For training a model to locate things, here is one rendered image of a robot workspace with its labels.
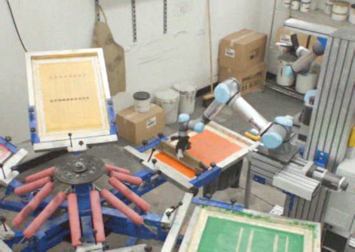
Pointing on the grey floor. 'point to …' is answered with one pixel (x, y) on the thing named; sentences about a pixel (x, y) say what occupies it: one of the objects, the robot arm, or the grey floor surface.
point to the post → (249, 174)
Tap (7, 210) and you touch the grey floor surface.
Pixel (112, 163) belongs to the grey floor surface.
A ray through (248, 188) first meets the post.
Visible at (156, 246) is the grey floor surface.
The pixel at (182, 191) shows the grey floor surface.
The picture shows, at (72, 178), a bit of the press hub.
